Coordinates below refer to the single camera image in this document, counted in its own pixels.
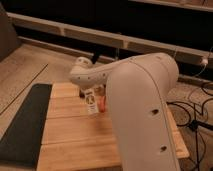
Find white shelf rail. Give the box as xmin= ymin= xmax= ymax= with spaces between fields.
xmin=7 ymin=12 xmax=213 ymax=68

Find wooden board table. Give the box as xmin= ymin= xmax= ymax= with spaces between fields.
xmin=36 ymin=82 xmax=190 ymax=171

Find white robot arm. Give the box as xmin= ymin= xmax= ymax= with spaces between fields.
xmin=70 ymin=53 xmax=180 ymax=171

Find white wall plug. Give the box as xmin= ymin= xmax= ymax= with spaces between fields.
xmin=200 ymin=58 xmax=209 ymax=66

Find orange carrot toy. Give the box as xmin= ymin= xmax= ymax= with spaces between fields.
xmin=100 ymin=96 xmax=106 ymax=112

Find small white bottle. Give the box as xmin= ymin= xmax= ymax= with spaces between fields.
xmin=84 ymin=89 xmax=99 ymax=114

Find black mat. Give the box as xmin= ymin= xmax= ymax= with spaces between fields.
xmin=0 ymin=84 xmax=52 ymax=168

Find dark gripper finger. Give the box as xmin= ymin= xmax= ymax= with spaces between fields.
xmin=79 ymin=90 xmax=85 ymax=98

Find black floor cables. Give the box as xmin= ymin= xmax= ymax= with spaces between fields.
xmin=166 ymin=79 xmax=213 ymax=171

